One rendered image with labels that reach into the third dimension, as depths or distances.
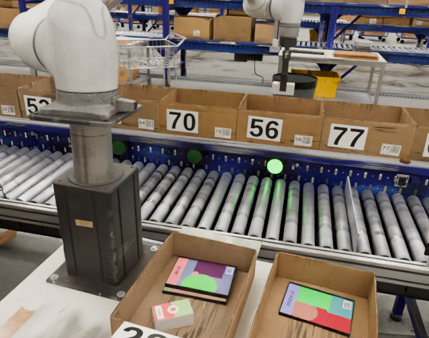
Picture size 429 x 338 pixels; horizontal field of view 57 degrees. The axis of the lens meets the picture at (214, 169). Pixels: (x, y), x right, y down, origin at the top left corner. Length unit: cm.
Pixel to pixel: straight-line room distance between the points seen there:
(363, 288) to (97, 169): 82
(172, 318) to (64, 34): 74
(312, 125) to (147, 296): 107
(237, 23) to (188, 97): 400
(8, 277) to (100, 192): 163
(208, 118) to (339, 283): 101
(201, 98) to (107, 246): 123
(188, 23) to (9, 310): 548
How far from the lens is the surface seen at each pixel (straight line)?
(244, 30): 611
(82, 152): 108
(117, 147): 203
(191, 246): 129
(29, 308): 126
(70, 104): 102
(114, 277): 122
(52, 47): 103
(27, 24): 117
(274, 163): 184
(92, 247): 119
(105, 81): 101
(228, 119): 187
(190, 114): 191
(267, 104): 213
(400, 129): 189
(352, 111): 214
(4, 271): 269
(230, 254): 125
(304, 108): 212
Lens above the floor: 158
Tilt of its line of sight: 25 degrees down
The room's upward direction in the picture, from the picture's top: 2 degrees clockwise
